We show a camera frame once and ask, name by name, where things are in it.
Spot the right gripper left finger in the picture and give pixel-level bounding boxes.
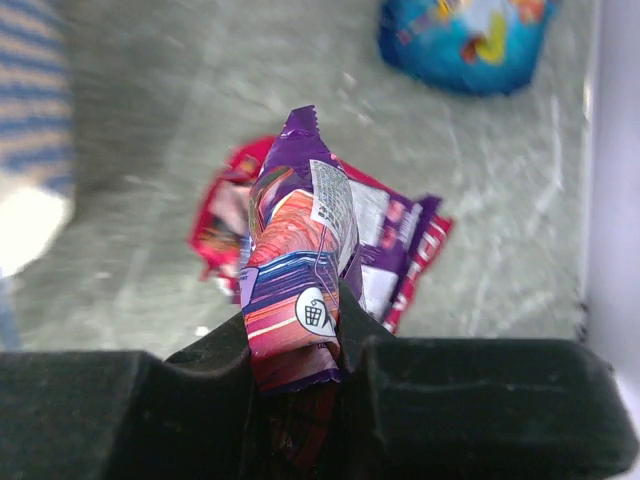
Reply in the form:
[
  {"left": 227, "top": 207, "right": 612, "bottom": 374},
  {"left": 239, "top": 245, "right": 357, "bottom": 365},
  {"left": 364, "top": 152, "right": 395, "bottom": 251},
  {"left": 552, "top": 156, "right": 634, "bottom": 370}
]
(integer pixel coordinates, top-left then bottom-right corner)
[{"left": 1, "top": 316, "right": 261, "bottom": 479}]

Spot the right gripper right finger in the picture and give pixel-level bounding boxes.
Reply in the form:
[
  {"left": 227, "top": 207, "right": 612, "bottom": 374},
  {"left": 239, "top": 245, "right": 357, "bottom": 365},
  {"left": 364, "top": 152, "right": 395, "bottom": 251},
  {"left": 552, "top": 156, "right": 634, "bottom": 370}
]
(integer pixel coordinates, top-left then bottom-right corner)
[{"left": 329, "top": 286, "right": 639, "bottom": 479}]

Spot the purple red snack packet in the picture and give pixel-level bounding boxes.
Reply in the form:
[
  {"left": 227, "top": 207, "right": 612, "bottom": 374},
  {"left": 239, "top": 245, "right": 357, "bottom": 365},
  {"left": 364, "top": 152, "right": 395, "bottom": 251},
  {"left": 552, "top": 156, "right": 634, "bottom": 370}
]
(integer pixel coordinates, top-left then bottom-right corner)
[{"left": 239, "top": 105, "right": 363, "bottom": 393}]

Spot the pink snack bag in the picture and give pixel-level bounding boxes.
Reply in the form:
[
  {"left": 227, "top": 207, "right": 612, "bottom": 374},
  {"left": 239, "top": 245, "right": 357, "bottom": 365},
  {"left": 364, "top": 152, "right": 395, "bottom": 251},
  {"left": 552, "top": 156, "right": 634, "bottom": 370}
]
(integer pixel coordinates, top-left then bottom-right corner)
[{"left": 190, "top": 136, "right": 455, "bottom": 333}]

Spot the blue fruit candy bag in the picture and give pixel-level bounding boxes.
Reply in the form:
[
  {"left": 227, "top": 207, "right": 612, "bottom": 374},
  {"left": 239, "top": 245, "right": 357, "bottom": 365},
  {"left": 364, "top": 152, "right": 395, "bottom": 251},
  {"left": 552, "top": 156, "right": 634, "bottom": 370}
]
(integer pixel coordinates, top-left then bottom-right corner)
[{"left": 377, "top": 0, "right": 558, "bottom": 96}]

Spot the blue checkered paper bag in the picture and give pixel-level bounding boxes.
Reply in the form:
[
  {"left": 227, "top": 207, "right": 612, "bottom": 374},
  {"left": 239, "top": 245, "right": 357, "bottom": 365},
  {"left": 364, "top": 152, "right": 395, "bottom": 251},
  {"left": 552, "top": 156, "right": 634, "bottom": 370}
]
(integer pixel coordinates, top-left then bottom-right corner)
[{"left": 1, "top": 1, "right": 75, "bottom": 350}]

